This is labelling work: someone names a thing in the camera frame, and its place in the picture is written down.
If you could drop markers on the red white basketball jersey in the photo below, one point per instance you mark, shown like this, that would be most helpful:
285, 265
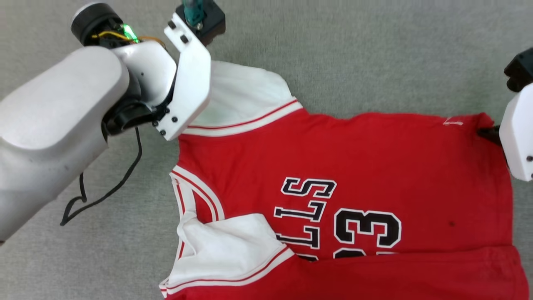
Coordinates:
374, 158

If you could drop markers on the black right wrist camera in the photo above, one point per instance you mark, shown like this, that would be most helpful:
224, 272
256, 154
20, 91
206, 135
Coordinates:
520, 71

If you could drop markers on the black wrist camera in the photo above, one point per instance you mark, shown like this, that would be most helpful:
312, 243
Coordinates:
214, 23
520, 71

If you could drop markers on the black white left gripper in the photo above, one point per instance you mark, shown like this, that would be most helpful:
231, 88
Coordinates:
150, 71

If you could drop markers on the white left camera bracket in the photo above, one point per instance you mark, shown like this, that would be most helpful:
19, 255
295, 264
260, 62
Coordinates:
191, 83

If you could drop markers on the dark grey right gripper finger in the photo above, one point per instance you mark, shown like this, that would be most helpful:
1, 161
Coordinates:
491, 133

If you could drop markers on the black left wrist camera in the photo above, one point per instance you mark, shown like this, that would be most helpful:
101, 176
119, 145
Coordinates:
214, 23

